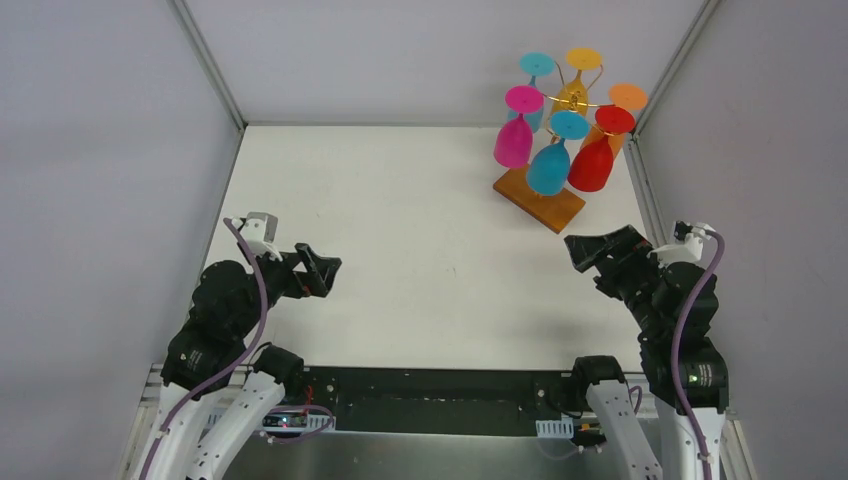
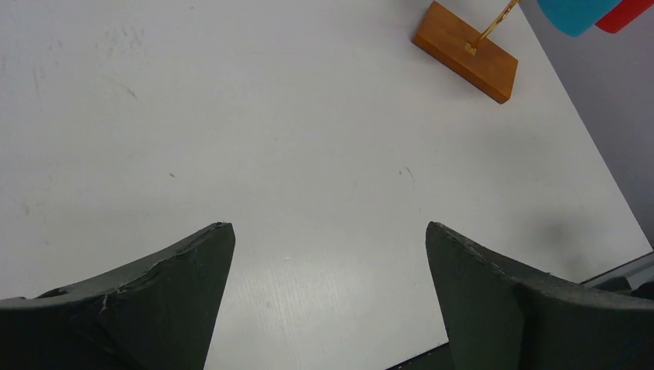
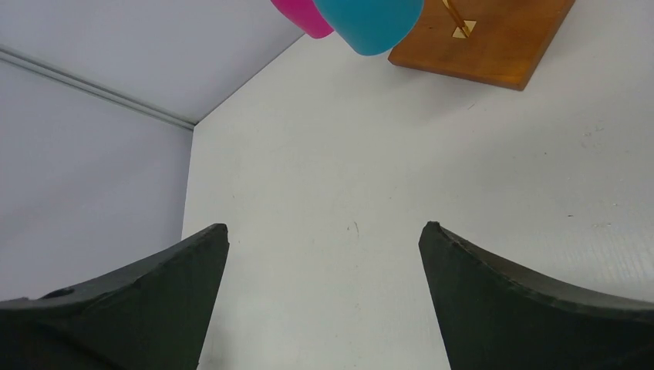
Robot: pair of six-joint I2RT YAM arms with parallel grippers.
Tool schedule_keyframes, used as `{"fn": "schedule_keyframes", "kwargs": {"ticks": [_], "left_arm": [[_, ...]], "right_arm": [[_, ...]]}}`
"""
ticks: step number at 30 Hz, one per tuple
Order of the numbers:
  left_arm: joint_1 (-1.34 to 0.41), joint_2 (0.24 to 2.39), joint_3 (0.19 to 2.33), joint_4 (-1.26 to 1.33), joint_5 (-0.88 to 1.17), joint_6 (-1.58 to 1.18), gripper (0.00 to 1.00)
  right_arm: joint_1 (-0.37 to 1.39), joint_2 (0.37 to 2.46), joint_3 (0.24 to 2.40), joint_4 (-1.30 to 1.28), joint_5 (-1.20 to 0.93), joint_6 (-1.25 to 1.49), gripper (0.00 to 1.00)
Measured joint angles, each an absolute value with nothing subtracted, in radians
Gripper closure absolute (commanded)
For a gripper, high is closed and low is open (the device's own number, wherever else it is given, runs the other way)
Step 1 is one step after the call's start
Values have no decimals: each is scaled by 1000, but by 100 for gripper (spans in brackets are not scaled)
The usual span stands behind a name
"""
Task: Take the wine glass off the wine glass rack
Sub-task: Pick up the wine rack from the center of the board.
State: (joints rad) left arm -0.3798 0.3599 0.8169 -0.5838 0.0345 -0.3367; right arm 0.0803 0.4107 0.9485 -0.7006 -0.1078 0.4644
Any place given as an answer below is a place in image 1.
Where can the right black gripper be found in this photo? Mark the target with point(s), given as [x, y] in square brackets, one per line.
[622, 257]

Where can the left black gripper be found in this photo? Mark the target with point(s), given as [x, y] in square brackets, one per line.
[303, 273]

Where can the gold rack with wooden base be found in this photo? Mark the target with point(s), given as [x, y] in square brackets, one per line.
[554, 212]

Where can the blue wine glass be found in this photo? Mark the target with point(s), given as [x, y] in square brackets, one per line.
[549, 169]

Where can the pink wine glass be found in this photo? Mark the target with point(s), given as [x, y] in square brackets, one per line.
[514, 141]

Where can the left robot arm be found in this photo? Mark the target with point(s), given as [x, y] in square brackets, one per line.
[226, 308]

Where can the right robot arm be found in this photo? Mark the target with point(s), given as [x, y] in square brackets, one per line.
[670, 292]

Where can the red wine glass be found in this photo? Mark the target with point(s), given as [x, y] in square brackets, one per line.
[592, 167]

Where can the orange wine glass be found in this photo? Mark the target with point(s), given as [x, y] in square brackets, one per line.
[628, 97]

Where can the yellow wine glass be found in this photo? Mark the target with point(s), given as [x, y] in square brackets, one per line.
[573, 95]

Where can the teal wine glass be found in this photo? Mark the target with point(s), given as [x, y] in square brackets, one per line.
[535, 66]

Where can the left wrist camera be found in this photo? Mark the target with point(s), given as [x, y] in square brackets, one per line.
[258, 231]

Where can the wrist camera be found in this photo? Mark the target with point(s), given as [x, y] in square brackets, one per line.
[258, 231]
[686, 244]

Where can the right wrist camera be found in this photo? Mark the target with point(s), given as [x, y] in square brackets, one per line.
[686, 244]

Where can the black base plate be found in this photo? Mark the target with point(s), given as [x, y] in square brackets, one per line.
[499, 403]

